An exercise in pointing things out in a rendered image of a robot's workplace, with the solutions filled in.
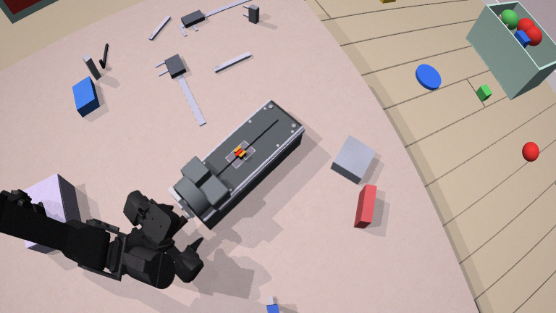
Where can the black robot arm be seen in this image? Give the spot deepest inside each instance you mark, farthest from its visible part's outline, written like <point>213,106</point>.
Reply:
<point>88,243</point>

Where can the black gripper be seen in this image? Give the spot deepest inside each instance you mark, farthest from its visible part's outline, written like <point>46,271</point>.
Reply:
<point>187,263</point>

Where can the red rectangular block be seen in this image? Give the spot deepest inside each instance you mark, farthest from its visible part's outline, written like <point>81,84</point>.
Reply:
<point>365,207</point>

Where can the blue rectangular block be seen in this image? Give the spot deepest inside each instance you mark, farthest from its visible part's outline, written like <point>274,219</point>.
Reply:
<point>86,99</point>

